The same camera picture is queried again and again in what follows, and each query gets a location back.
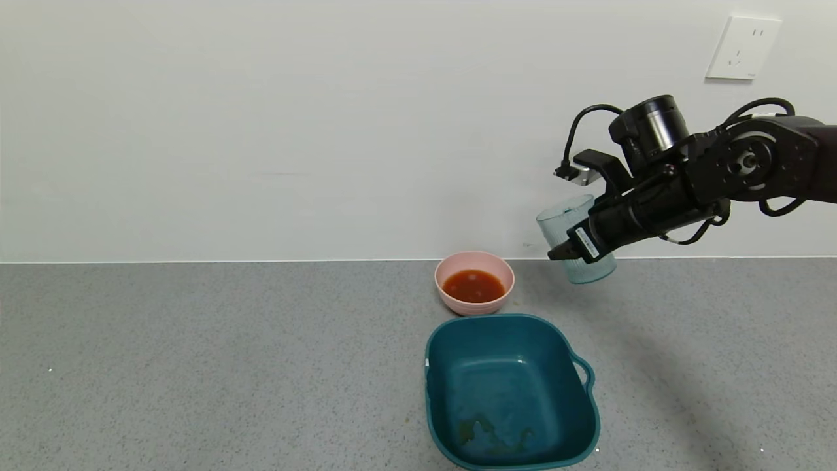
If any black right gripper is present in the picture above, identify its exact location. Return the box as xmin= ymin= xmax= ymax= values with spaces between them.
xmin=547 ymin=175 xmax=696 ymax=264

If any ribbed clear blue cup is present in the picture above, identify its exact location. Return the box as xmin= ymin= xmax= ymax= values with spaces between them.
xmin=536 ymin=194 xmax=617 ymax=285

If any orange red liquid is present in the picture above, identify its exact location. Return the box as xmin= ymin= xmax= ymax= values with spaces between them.
xmin=443 ymin=269 xmax=506 ymax=303

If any pink ribbed bowl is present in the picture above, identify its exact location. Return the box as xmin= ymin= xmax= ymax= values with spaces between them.
xmin=435 ymin=251 xmax=516 ymax=317

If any teal square plastic basin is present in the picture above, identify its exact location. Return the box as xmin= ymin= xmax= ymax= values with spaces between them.
xmin=425 ymin=314 xmax=601 ymax=471

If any black camera cable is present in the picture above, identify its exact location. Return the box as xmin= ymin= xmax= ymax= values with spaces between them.
xmin=562 ymin=104 xmax=625 ymax=176

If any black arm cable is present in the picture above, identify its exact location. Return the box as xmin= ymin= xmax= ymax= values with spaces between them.
xmin=659 ymin=97 xmax=809 ymax=247

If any white wall socket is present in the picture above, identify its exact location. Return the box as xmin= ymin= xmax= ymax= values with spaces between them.
xmin=706 ymin=15 xmax=783 ymax=81

